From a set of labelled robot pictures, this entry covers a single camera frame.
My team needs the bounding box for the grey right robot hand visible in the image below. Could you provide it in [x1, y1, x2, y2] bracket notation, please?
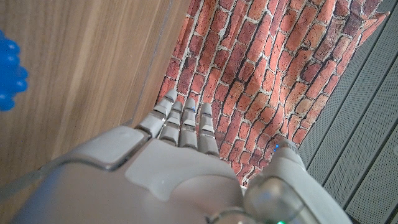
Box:
[9, 89, 354, 224]

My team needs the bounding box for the blue spiky stress ball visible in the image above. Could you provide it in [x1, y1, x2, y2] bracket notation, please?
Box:
[0, 29, 29, 112]

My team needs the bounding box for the red brick print backdrop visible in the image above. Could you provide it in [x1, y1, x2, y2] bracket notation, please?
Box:
[155, 0, 391, 187]

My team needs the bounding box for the grey perforated wall panel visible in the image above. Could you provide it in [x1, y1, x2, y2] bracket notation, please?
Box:
[298, 0, 398, 224]

